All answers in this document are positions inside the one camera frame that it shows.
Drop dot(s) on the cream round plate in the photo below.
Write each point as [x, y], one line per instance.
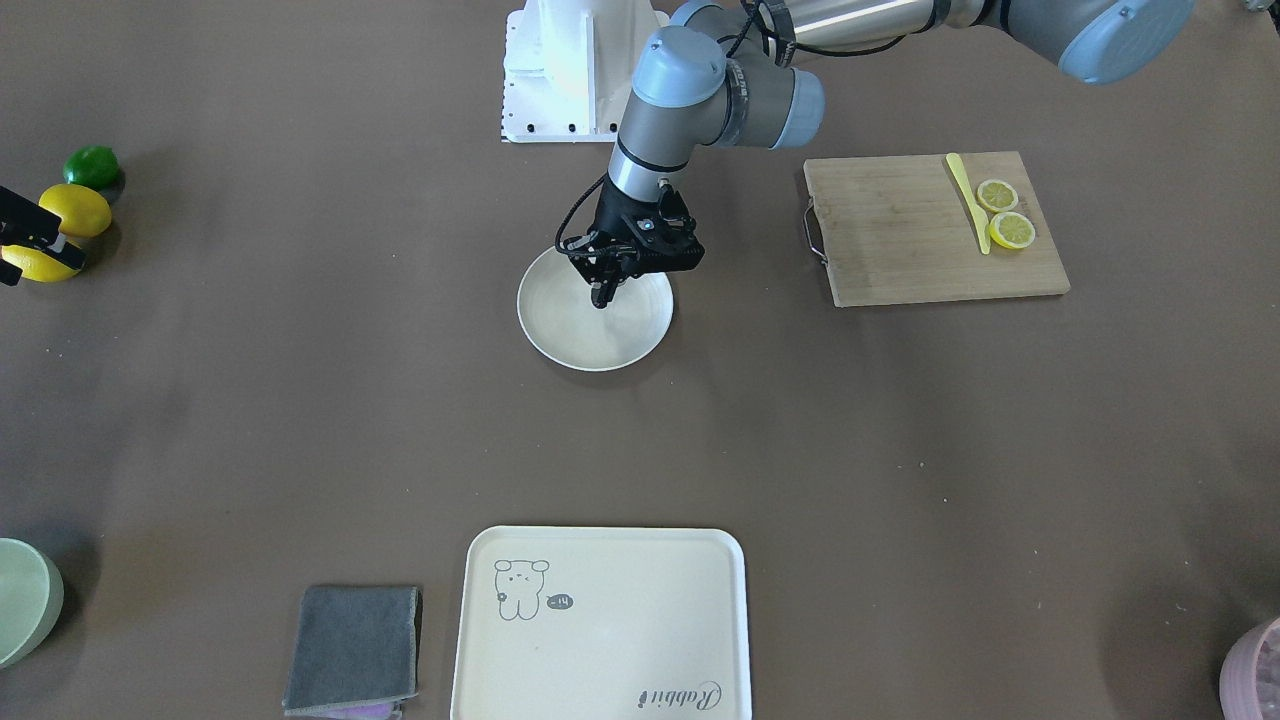
[555, 314]

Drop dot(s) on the green lime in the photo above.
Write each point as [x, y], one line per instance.
[92, 166]

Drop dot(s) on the bamboo cutting board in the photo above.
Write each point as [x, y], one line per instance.
[896, 230]

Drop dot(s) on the mint green bowl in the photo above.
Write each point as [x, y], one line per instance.
[32, 594]

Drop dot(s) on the pink mixing bowl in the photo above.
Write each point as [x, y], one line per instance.
[1249, 678]

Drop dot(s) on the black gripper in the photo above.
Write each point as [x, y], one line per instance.
[609, 215]

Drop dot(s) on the yellow lemon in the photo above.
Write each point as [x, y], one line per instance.
[82, 212]
[36, 266]

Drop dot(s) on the cream rabbit tray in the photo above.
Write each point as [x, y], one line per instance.
[603, 623]

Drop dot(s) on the grey folded cloth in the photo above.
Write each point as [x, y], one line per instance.
[355, 652]

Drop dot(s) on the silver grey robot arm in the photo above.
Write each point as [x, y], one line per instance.
[725, 76]

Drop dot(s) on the lemon slice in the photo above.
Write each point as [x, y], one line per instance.
[1012, 230]
[997, 196]

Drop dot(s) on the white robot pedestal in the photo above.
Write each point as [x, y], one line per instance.
[568, 68]

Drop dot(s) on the yellow plastic knife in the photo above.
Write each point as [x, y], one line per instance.
[978, 216]

